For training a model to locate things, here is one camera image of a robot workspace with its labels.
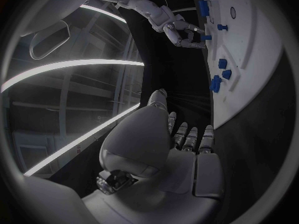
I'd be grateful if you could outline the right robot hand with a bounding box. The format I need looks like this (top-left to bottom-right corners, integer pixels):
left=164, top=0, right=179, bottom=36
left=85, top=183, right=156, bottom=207
left=162, top=20, right=208, bottom=49

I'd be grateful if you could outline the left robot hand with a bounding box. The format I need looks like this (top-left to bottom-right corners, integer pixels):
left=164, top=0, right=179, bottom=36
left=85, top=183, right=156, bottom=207
left=81, top=89, right=226, bottom=224

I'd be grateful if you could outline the white task board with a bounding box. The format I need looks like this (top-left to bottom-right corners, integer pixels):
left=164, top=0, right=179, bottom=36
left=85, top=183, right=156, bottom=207
left=189, top=0, right=285, bottom=130

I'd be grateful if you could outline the large blue block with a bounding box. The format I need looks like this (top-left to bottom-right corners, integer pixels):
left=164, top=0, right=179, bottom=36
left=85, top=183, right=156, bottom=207
left=197, top=0, right=211, bottom=17

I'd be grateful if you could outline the blue gear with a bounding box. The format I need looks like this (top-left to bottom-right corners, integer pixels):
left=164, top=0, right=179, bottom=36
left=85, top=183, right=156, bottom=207
left=208, top=75, right=223, bottom=94

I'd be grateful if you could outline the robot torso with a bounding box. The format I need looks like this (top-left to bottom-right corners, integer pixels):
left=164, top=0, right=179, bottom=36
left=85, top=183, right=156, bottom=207
left=21, top=0, right=104, bottom=37

